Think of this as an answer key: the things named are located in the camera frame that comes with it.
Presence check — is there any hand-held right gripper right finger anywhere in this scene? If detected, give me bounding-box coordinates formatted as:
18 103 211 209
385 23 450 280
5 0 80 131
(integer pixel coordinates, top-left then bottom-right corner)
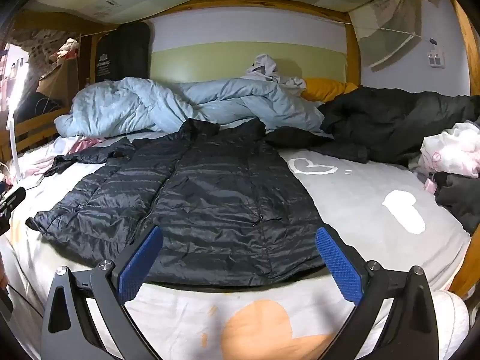
315 227 437 360

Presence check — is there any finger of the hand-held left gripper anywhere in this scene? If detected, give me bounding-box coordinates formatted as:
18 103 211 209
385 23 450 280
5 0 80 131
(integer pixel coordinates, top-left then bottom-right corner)
0 187 27 235

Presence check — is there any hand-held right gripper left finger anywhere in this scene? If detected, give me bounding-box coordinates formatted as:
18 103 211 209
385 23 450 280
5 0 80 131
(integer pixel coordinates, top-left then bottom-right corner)
40 226 164 360

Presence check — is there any black puffer jacket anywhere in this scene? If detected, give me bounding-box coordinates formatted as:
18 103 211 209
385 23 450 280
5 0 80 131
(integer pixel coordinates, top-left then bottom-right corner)
25 118 370 287

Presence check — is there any white desk lamp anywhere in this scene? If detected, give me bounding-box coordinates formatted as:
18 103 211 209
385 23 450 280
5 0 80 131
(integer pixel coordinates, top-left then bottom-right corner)
5 56 44 188

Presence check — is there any grey heart-print bed sheet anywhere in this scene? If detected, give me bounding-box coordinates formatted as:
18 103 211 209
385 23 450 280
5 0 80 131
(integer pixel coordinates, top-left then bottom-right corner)
0 129 471 360

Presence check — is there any brown cardboard box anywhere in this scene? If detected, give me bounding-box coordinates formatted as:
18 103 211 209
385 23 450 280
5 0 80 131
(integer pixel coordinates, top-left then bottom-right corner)
35 64 76 102

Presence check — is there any white padded cloth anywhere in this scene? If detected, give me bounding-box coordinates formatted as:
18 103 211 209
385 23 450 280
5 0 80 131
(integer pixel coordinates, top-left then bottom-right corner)
431 289 471 360

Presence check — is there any dark grey garment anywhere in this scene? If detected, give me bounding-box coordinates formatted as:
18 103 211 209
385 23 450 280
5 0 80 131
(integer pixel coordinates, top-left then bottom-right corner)
435 172 480 237

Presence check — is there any light blue duvet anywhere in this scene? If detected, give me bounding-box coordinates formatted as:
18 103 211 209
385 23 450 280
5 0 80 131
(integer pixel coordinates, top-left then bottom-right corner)
54 76 327 139

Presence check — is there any dark green coat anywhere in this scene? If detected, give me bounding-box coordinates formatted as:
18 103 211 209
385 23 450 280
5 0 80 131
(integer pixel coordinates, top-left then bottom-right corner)
319 86 480 167

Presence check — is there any plush toy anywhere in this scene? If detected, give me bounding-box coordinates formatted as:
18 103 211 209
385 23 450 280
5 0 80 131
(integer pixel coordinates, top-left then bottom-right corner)
56 37 81 62

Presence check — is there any pink white cloth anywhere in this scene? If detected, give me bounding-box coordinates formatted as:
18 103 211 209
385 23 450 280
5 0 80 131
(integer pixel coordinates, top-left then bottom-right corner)
418 122 480 179

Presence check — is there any yellow pillow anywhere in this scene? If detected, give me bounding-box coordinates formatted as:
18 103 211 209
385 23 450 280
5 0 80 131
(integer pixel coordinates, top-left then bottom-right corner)
302 78 359 103

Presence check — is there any black hanging bag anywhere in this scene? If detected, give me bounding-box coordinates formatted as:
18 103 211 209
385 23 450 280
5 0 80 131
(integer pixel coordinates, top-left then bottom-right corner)
94 22 151 83

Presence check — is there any white grey garment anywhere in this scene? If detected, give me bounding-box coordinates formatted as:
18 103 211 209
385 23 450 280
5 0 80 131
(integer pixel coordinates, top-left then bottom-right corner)
245 54 308 91

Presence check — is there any folded pale curtain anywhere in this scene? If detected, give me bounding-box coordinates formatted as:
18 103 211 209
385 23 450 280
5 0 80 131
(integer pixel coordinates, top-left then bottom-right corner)
349 0 426 70

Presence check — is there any white wall socket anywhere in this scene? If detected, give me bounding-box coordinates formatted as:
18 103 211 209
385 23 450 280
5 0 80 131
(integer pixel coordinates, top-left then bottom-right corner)
427 45 447 69

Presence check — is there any wooden bed frame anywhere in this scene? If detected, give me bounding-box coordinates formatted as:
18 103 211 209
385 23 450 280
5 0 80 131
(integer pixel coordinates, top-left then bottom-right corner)
0 0 480 301

